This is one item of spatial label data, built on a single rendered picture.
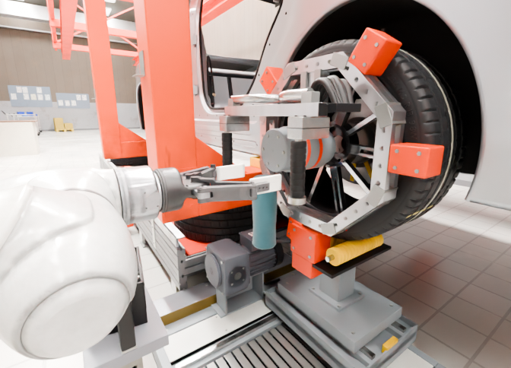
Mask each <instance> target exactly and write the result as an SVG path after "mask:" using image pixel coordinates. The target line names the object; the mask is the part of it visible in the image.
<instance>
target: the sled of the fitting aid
mask: <svg viewBox="0 0 511 368"><path fill-rule="evenodd" d="M265 305H266V306H268V307H269V308H270V309H271V310H272V311H273V312H274V313H275V314H276V315H277V316H278V317H279V318H280V319H282V320H283V321H284V322H285V323H286V324H287V325H288V326H289V327H290V328H291V329H292V330H293V331H294V332H296V333H297V334H298V335H299V336H300V337H301V338H302V339H303V340H304V341H305V342H306V343H307V344H308V345H309V346H310V347H311V348H312V349H313V350H314V351H315V352H316V353H317V354H318V355H319V356H320V357H322V358H323V359H324V360H325V361H326V362H327V363H328V364H329V365H330V366H331V367H332V368H386V367H388V366H389V365H390V364H391V363H392V362H393V361H394V360H395V359H396V358H397V357H399V356H400V355H401V354H402V353H403V352H404V351H405V350H406V349H407V348H408V347H409V346H411V345H412V344H413V343H414V342H415V341H416V336H417V327H418V324H417V323H416V322H413V321H412V320H410V319H409V318H407V317H405V316H403V315H401V317H400V318H399V319H397V320H396V321H394V322H393V323H392V324H391V325H390V326H389V327H387V328H386V329H385V330H383V331H382V332H380V333H379V334H378V335H377V336H376V337H375V338H373V339H372V340H371V341H369V342H368V343H367V344H365V345H364V346H363V347H362V348H361V349H360V350H358V351H357V352H355V353H352V352H351V351H350V350H349V349H347V348H346V347H345V346H344V345H343V344H342V343H341V342H339V341H338V340H337V339H336V338H334V337H333V336H332V335H330V334H329V333H328V332H327V331H326V330H325V329H324V328H322V327H321V326H320V325H319V324H317V323H316V322H315V321H314V320H312V319H311V318H310V317H309V316H308V315H307V314H306V313H304V312H303V311H302V310H301V309H299V308H298V307H297V306H295V305H294V304H293V303H292V302H291V301H289V299H287V298H286V297H285V296H284V295H282V294H281V293H280V292H279V291H278V285H276V286H274V287H271V288H269V289H267V290H266V291H265Z"/></svg>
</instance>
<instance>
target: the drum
mask: <svg viewBox="0 0 511 368"><path fill-rule="evenodd" d="M291 141H295V139H290V138H288V137H287V126H283V127H281V128H272V129H270V130H268V131H267V132H266V133H265V135H264V137H263V139H262V144H261V153H262V159H263V161H264V163H265V165H266V166H267V168H269V169H270V171H272V172H281V171H284V172H287V173H289V172H290V155H291V152H290V149H291V146H290V143H291ZM303 141H306V166H305V168H306V170H309V169H313V168H318V167H322V166H324V165H325V164H326V163H328V162H329V161H330V160H331V159H332V158H333V156H334V154H335V149H336V143H335V138H334V136H333V134H332V133H331V132H329V137H328V138H320V139H309V140H303Z"/></svg>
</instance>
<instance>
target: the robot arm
mask: <svg viewBox="0 0 511 368"><path fill-rule="evenodd" d="M244 176H245V164H236V165H229V166H222V167H216V165H215V164H211V168H209V167H201V168H198V169H194V170H189V171H185V172H182V173H180V172H179V171H178V169H177V168H175V167H168V168H160V169H155V170H154V171H153V170H152V169H151V168H150V167H149V166H141V167H126V168H121V167H120V168H116V169H98V168H94V167H71V168H61V169H52V170H41V171H36V172H30V173H24V174H21V175H17V176H12V177H9V178H6V179H2V180H0V339H1V340H2V341H3V342H4V343H5V344H6V345H8V346H9V347H10V349H12V350H13V351H16V352H17V353H19V354H20V355H22V356H25V357H28V358H30V359H34V360H54V359H59V358H63V357H68V356H71V355H74V354H78V353H80V352H82V351H85V350H87V349H88V348H90V347H92V346H94V345H95V344H96V343H98V342H99V341H101V340H102V339H103V338H105V337H106V336H107V335H108V334H109V333H110V332H111V331H112V330H113V328H114V327H115V326H116V325H117V323H118V322H119V320H120V319H121V318H122V316H123V315H124V313H125V311H126V309H127V307H128V305H129V303H130V301H132V299H133V297H134V295H135V289H136V286H137V281H138V262H137V256H136V251H135V247H134V243H133V241H132V237H131V234H130V232H129V229H128V228H127V226H126V225H129V224H133V223H137V222H142V221H146V220H153V219H155V218H157V217H158V215H159V212H161V213H165V212H169V211H176V210H179V209H181V208H182V207H183V205H184V201H185V200H186V199H187V198H192V199H198V203H199V204H203V203H208V202H213V201H242V200H251V201H253V200H256V199H257V195H259V194H263V193H267V192H274V191H278V190H281V174H278V175H273V176H263V177H258V178H253V179H250V180H249V181H220V180H225V179H235V178H240V177H244ZM210 184H211V185H210Z"/></svg>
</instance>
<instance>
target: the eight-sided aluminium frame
mask: <svg viewBox="0 0 511 368"><path fill-rule="evenodd" d="M351 54H352V53H350V52H333V53H332V54H329V55H325V56H319V57H315V58H311V59H305V60H302V61H298V62H292V63H288V64H287V66H286V68H285V69H284V70H283V73H282V75H281V76H280V78H279V80H278V82H277V84H276V85H275V87H274V89H273V91H272V92H271V94H279V93H280V92H282V91H284V90H295V89H296V88H297V86H298V84H299V83H300V76H301V72H303V71H307V72H308V73H310V72H314V71H315V70H316V69H322V71H327V72H330V73H332V72H337V71H340V72H341V73H342V74H343V75H344V77H345V78H346V80H347V81H348V82H349V84H350V85H351V86H352V87H353V89H355V91H356V92H357V93H358V95H359V96H360V97H361V99H362V100H363V101H364V102H365V104H366V105H367V106H368V107H369V108H370V110H371V111H372V112H373V114H374V115H375V116H376V118H377V124H376V138H375V146H374V155H373V169H372V177H371V185H370V192H369V193H368V194H366V195H365V196H364V197H362V198H361V199H360V200H358V201H357V202H355V203H354V204H353V205H352V206H350V207H349V208H347V209H346V210H345V211H343V212H341V213H340V214H339V215H338V216H337V217H332V216H329V215H327V214H324V213H322V212H319V211H316V210H313V209H312V208H308V207H306V206H303V205H291V204H289V203H287V196H288V195H289V193H290V186H289V185H288V184H287V181H286V179H285V178H284V175H283V174H282V172H272V171H270V169H269V168H267V166H266V165H265V163H264V161H263V159H262V153H261V144H262V139H263V137H264V135H265V133H266V132H267V131H268V130H270V129H272V128H278V116H260V118H259V120H260V161H259V163H260V169H261V171H262V174H263V175H278V174H281V190H278V191H277V194H278V205H279V207H280V210H281V211H282V212H283V214H284V216H286V217H288V218H289V217H292V218H293V219H294V220H296V221H298V222H300V223H302V224H304V225H306V226H308V227H311V228H313V229H314V230H318V231H319V232H321V233H322V234H325V235H328V236H334V235H336V234H339V233H342V232H344V231H345V230H348V229H349V228H350V227H352V226H353V225H355V224H356V223H358V222H359V221H361V220H363V219H364V218H365V217H367V216H369V215H370V214H372V213H373V212H374V211H376V210H378V209H380V208H381V207H382V206H384V205H387V204H388V203H389V202H390V201H392V200H393V199H395V198H396V192H397V189H398V186H397V185H398V174H397V173H389V172H388V165H389V152H390V146H391V144H399V143H402V142H403V136H404V129H405V124H406V121H405V117H406V111H405V109H404V108H403V107H402V105H401V103H399V102H398V101H397V100H396V99H395V98H394V97H393V96H392V95H391V94H390V92H389V91H388V90H387V89H386V87H385V86H384V85H383V84H382V83H381V82H380V80H379V79H378V78H377V77H376V76H372V75H364V74H363V73H362V72H360V71H359V70H358V69H357V68H356V67H355V66H353V65H352V64H351V63H350V62H349V61H348V60H349V58H350V56H351ZM385 129H386V130H385ZM381 164H382V166H381Z"/></svg>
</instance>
